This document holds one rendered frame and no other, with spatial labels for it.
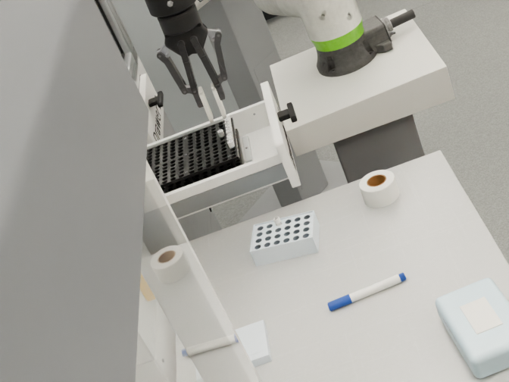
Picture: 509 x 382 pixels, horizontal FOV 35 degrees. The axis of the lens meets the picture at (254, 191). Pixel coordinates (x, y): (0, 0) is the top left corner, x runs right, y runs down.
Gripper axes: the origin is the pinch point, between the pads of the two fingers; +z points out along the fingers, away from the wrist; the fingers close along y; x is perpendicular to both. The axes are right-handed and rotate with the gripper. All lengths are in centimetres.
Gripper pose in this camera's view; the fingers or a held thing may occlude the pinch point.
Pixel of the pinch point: (212, 102)
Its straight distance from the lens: 160.6
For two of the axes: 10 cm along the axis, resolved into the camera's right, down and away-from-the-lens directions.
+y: -9.5, 3.1, 0.9
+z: 3.1, 8.0, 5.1
